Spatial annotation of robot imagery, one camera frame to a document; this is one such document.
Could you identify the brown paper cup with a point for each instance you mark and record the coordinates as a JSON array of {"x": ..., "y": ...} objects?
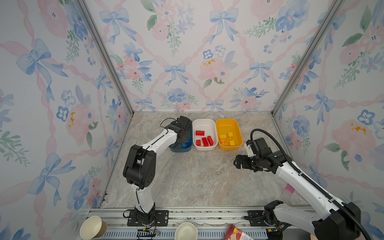
[{"x": 93, "y": 227}]

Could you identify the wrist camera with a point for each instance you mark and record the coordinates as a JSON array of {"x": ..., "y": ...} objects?
[
  {"x": 183, "y": 122},
  {"x": 260, "y": 147}
]

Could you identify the white plastic bin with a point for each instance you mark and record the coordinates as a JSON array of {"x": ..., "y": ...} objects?
[{"x": 209, "y": 127}]

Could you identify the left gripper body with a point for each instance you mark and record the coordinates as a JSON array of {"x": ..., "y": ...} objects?
[{"x": 185, "y": 138}]

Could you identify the dark teal plastic bin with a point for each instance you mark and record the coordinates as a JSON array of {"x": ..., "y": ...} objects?
[{"x": 177, "y": 147}]

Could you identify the white paper bowl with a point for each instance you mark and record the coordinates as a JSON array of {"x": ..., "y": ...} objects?
[{"x": 186, "y": 231}]

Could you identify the pink transparent box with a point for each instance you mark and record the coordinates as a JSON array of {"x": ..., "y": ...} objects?
[{"x": 287, "y": 193}]

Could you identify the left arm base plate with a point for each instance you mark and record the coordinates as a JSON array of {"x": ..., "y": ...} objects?
[{"x": 150, "y": 218}]

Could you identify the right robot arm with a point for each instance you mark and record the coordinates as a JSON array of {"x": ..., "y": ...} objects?
[{"x": 332, "y": 219}]

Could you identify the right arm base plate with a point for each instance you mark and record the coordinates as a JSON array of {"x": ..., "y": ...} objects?
[{"x": 264, "y": 218}]

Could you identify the red snack box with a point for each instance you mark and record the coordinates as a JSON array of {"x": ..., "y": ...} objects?
[{"x": 234, "y": 233}]

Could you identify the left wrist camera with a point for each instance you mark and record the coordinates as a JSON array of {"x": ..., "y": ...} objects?
[{"x": 183, "y": 122}]

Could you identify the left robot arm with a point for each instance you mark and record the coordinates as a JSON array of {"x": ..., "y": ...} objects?
[{"x": 140, "y": 166}]

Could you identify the yellow plastic bin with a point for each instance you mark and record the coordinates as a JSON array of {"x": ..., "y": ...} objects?
[{"x": 224, "y": 126}]

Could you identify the blue lego brick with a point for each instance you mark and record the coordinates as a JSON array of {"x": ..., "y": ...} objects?
[{"x": 187, "y": 144}]

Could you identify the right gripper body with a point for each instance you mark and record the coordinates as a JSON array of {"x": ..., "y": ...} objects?
[{"x": 252, "y": 162}]

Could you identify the aluminium frame rail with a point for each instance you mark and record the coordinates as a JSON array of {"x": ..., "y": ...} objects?
[{"x": 217, "y": 217}]

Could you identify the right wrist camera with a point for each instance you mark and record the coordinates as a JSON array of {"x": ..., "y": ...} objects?
[{"x": 260, "y": 147}]

